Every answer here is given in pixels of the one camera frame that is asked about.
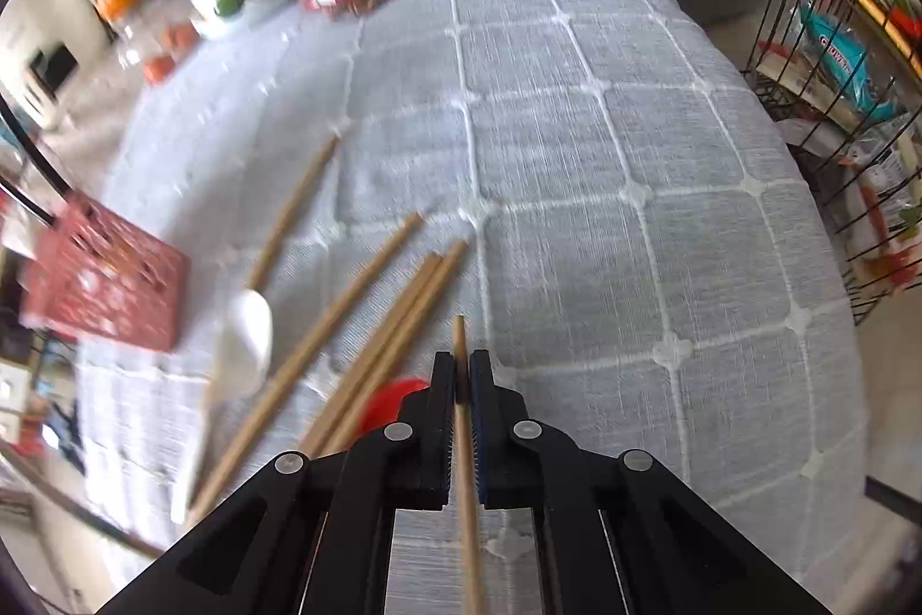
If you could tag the pink lattice utensil holder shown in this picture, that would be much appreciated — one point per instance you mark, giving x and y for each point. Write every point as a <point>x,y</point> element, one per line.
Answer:
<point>108,283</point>

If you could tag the green lime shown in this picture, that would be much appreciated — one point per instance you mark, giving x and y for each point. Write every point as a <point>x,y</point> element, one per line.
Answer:
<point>232,1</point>

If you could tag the glass jar of tomatoes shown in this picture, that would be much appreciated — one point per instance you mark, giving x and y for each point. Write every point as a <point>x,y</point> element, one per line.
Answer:
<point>162,53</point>

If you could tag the teal snack packet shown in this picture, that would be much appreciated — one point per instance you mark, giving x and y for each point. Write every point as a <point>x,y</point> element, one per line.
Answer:
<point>835,57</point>

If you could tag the white and red packet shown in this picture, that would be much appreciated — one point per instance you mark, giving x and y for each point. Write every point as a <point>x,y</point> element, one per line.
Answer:
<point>889,204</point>

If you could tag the grey checked tablecloth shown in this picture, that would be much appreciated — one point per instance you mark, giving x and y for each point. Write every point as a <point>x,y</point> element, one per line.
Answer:
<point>576,154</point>

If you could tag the white plastic spoon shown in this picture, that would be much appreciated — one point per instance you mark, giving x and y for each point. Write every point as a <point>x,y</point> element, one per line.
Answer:
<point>245,341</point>

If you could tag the red plastic spoon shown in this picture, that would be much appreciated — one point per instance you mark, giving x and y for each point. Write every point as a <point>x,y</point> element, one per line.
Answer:
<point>389,402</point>

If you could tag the wooden chopstick pair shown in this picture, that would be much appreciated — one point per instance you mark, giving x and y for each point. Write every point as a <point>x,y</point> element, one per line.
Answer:
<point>408,327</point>

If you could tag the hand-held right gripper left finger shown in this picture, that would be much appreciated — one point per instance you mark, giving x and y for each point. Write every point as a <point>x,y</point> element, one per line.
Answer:
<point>446,435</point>

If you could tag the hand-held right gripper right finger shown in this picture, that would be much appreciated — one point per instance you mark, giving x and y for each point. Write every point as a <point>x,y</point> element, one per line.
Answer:
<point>481,442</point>

